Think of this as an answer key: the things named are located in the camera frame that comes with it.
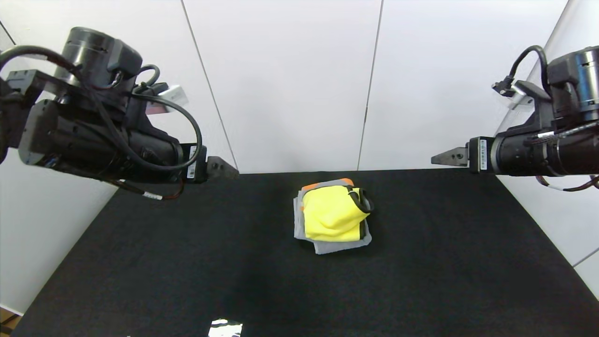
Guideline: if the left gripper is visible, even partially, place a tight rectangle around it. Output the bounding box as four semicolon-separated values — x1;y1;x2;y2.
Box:
132;131;240;183

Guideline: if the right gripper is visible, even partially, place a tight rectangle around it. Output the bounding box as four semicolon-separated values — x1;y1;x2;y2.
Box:
431;136;544;176

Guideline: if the yellow microfibre towel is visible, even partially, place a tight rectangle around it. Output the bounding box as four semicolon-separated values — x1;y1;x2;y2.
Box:
302;185;375;243

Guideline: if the grey towel with orange stripe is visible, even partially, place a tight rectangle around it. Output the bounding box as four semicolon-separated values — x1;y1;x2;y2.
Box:
293;178;373;255

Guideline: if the black tablecloth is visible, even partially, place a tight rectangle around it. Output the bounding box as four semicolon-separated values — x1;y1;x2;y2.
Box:
12;168;599;337

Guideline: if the black left camera cable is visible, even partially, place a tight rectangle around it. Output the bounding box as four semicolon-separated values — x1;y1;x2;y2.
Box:
119;64;203;172

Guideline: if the black camera cable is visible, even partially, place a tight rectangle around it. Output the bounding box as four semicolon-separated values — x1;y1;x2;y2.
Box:
119;64;203;172
491;45;549;98

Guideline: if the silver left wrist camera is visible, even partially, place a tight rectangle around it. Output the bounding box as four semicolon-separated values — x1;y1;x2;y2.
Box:
145;84;189;116

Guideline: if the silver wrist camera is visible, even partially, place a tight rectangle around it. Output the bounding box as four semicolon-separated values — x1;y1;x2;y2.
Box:
145;84;189;116
508;80;548;110

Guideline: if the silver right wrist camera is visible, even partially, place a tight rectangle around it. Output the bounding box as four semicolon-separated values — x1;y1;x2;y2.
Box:
508;80;548;110

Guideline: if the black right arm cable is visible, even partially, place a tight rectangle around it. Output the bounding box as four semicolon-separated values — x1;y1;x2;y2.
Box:
535;174;599;193

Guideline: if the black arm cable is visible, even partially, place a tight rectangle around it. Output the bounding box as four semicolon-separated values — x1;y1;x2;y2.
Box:
535;174;599;193
0;45;185;202

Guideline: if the black right camera cable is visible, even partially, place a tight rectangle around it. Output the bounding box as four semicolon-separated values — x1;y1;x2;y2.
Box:
491;45;549;98

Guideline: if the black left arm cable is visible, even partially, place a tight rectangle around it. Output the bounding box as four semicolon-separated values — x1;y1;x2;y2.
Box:
0;45;185;202

